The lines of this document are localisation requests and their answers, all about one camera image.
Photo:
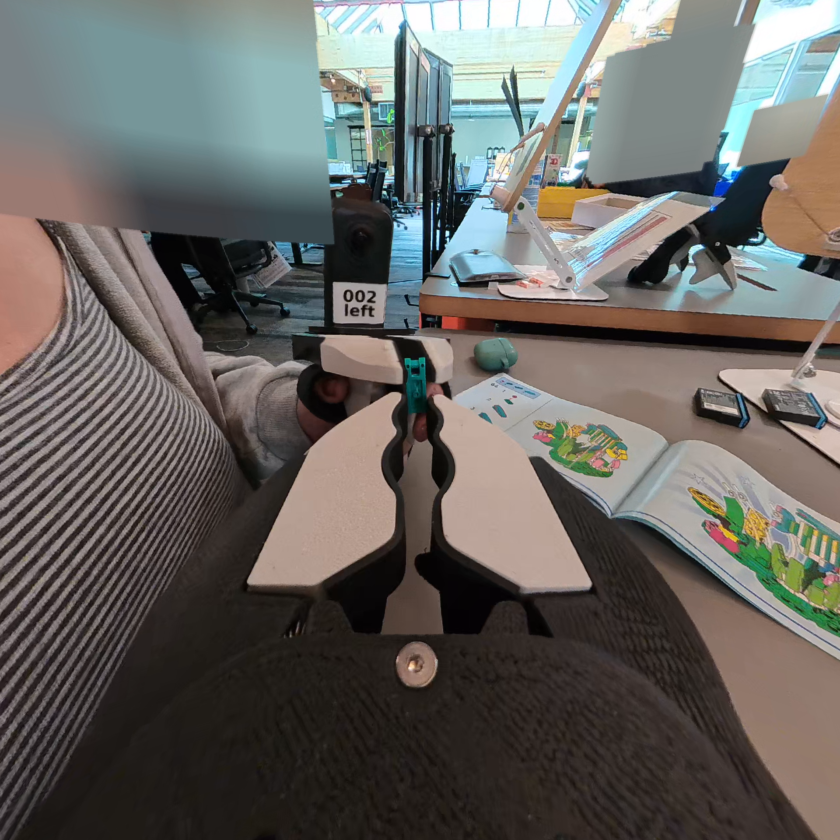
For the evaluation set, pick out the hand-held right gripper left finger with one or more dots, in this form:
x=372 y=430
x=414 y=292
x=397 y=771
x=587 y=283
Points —
x=328 y=518

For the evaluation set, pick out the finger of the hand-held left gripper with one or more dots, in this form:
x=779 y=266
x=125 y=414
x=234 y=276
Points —
x=358 y=359
x=439 y=361

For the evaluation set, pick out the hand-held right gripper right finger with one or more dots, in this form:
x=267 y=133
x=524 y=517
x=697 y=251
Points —
x=505 y=525

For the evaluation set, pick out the teal green toy clip plate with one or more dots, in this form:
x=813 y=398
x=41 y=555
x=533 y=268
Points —
x=415 y=394

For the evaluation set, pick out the person's left forearm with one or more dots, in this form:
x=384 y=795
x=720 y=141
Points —
x=256 y=407

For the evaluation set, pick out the grey desk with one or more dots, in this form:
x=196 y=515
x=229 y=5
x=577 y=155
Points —
x=623 y=394

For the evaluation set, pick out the person's left hand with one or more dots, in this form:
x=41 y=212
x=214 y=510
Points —
x=328 y=390

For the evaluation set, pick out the teal earbuds case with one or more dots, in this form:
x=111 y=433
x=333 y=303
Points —
x=495 y=354

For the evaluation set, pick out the silver pouch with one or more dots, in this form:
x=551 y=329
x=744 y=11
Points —
x=485 y=268

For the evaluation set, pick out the black office chair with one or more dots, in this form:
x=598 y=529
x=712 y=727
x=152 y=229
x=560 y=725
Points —
x=236 y=275

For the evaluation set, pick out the toy brick instruction booklet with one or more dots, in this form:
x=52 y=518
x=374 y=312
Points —
x=656 y=485

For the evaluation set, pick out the yellow plastic bin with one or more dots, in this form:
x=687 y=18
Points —
x=564 y=202

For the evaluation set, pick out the grey table with wooden edge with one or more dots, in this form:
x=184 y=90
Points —
x=656 y=305

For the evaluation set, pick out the tilted booklet holder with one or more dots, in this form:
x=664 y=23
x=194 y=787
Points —
x=630 y=236

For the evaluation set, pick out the person's torso in striped shirt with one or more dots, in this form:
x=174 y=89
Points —
x=98 y=459

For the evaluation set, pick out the white tablet stand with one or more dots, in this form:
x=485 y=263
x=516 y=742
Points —
x=558 y=118

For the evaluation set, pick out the white stand with wooden board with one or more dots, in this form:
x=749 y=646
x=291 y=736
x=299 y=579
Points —
x=754 y=387

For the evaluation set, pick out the black camera battery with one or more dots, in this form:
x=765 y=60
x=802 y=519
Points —
x=794 y=407
x=722 y=405

